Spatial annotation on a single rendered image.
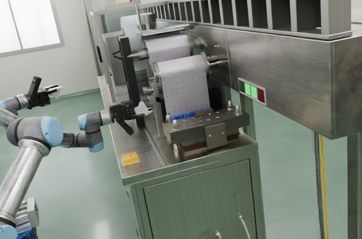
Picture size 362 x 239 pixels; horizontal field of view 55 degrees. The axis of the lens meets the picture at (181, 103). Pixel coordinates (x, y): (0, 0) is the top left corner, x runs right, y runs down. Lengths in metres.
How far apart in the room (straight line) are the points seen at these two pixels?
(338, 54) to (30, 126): 1.07
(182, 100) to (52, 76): 5.73
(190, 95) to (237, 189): 0.52
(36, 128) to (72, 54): 5.93
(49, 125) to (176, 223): 0.77
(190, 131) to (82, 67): 5.81
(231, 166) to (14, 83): 6.18
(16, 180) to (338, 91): 1.06
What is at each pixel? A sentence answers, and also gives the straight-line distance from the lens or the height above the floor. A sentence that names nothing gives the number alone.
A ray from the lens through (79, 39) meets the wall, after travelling 7.24.
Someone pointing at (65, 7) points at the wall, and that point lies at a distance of 7.22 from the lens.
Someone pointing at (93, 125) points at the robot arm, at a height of 1.10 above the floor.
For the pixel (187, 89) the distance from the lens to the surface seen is 1.77.
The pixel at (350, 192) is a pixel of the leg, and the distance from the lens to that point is 1.44.
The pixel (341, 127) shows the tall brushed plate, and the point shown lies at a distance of 1.14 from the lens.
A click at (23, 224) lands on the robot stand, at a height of 0.72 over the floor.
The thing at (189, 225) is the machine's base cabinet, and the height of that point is 0.56.
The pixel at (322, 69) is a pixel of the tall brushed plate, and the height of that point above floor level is 1.35.
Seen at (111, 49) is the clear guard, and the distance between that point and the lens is 2.71.
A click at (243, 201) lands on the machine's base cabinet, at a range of 1.82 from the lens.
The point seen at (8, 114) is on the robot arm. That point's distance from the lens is 1.80.
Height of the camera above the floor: 1.62
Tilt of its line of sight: 17 degrees down
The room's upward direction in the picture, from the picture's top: 9 degrees counter-clockwise
